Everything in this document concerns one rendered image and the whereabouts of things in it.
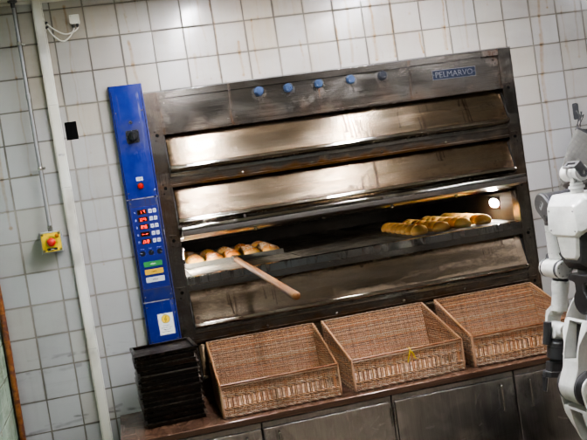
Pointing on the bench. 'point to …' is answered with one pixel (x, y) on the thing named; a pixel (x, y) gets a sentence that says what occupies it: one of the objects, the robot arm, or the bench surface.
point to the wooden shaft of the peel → (269, 279)
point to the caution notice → (166, 323)
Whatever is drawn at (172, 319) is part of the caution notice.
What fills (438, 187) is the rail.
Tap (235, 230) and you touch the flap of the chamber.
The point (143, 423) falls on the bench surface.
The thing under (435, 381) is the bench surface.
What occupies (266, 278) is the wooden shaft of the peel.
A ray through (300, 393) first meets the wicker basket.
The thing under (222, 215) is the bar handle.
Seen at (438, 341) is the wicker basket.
